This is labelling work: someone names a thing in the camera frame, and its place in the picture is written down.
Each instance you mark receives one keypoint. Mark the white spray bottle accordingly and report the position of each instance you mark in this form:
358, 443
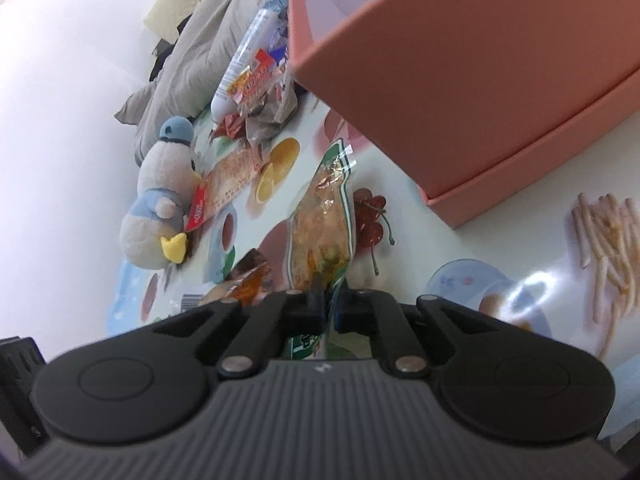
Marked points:
235, 70

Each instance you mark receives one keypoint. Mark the long clear snack packet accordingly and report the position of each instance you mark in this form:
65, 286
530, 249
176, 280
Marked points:
230, 180

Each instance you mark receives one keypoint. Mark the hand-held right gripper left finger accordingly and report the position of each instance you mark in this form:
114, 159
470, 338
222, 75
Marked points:
307, 310

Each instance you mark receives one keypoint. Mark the pile of mixed snack bags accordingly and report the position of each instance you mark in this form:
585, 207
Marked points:
265, 105

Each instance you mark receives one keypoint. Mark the white plush duck toy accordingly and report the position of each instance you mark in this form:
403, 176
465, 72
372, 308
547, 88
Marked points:
155, 180

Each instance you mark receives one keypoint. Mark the green-edged clear snack packet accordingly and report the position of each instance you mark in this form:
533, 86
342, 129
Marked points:
317, 220

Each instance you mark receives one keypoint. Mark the cream quilted headboard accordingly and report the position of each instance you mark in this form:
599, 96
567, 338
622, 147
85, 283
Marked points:
172, 5

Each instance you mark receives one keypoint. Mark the pink cardboard box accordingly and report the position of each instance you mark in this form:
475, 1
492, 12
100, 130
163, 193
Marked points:
450, 85

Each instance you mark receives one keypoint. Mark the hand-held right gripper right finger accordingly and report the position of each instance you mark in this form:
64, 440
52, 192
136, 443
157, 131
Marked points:
350, 312

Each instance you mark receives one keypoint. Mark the black clothing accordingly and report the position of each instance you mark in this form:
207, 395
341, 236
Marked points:
159, 62

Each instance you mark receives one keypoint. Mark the grey duvet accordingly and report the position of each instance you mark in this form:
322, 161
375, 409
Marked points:
200, 50

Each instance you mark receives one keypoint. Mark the red snack packet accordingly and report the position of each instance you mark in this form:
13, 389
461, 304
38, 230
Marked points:
229, 126

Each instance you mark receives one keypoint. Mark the fruit print mat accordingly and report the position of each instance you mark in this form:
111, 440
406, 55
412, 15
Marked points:
450, 250

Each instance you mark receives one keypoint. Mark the orange snack packet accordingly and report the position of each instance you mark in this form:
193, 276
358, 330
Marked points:
247, 282

